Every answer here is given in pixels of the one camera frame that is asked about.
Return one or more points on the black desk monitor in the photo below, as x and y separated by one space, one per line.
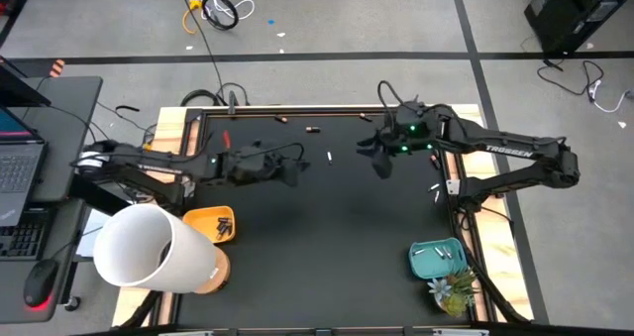
15 90

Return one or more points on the orange black striped marker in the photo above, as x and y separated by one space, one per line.
57 68

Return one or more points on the white paper sheet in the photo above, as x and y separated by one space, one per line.
91 227

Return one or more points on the wooden table board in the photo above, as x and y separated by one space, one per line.
495 237

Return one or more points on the potted succulent plant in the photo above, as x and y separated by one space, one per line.
453 296

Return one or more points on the yellow plastic bin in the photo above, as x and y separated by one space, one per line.
200 219

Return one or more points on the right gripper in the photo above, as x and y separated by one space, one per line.
418 128

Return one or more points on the black side desk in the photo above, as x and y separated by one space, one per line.
69 128

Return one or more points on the silver AAA battery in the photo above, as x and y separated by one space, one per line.
433 187
419 251
447 251
436 196
329 157
438 251

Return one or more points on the white metal bracket plate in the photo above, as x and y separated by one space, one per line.
452 187

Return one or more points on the black computer mouse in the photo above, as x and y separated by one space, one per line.
40 281

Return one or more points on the grey laptop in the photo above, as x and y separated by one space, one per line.
20 167

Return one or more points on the table-level camera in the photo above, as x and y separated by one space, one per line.
323 332

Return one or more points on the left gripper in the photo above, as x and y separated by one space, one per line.
247 167

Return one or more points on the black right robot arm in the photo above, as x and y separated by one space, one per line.
510 150

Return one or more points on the black caster wheel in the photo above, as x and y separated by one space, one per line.
72 303

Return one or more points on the teal plastic bin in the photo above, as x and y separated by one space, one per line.
431 266

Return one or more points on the black keyboard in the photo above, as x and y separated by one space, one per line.
20 237

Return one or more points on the black computer tower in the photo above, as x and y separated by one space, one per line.
569 14

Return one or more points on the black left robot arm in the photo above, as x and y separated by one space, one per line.
158 168

